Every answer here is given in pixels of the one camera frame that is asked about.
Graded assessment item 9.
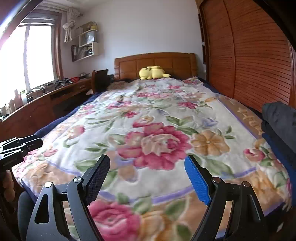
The tied white curtain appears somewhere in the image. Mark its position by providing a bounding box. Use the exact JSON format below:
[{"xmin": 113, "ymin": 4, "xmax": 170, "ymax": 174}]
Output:
[{"xmin": 63, "ymin": 8, "xmax": 82, "ymax": 43}]

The left hand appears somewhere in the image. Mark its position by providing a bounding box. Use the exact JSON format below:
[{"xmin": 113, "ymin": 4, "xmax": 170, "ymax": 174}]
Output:
[{"xmin": 2, "ymin": 170, "xmax": 15, "ymax": 202}]

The stack of folded dark clothes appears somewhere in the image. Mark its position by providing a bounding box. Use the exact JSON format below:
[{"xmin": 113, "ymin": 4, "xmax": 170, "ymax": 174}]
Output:
[{"xmin": 261, "ymin": 101, "xmax": 295, "ymax": 206}]

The wooden desk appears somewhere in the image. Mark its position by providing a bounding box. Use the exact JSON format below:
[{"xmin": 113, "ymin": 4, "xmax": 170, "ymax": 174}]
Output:
[{"xmin": 1, "ymin": 78, "xmax": 91, "ymax": 141}]

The floral bed blanket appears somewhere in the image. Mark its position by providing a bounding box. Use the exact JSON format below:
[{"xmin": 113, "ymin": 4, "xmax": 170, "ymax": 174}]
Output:
[{"xmin": 13, "ymin": 78, "xmax": 292, "ymax": 240}]

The window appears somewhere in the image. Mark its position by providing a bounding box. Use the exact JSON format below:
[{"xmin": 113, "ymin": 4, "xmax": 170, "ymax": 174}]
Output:
[{"xmin": 1, "ymin": 25, "xmax": 56, "ymax": 106}]

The wooden bed headboard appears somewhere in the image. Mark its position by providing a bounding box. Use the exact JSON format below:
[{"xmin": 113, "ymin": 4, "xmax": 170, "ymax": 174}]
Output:
[{"xmin": 114, "ymin": 52, "xmax": 198, "ymax": 81}]

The wooden louvered wardrobe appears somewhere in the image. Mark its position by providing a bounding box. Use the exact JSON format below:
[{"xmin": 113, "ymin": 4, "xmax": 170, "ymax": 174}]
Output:
[{"xmin": 196, "ymin": 1, "xmax": 295, "ymax": 110}]

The wooden chair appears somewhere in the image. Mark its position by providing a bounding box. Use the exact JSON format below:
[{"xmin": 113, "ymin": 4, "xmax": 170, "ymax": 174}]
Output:
[{"xmin": 91, "ymin": 69, "xmax": 111, "ymax": 93}]

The yellow plush toy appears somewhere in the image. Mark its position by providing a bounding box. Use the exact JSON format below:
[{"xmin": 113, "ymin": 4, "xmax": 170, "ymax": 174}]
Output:
[{"xmin": 139, "ymin": 66, "xmax": 171, "ymax": 80}]

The navy blue bed sheet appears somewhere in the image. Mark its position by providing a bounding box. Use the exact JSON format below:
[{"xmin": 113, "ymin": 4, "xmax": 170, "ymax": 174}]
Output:
[{"xmin": 34, "ymin": 91, "xmax": 100, "ymax": 140}]

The white wall shelf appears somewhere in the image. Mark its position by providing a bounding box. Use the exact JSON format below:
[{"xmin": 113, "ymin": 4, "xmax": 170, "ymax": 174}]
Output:
[{"xmin": 71, "ymin": 22, "xmax": 99, "ymax": 62}]

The red bowl on desk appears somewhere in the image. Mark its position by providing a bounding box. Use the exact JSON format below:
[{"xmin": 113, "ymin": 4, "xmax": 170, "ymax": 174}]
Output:
[{"xmin": 70, "ymin": 77, "xmax": 80, "ymax": 83}]

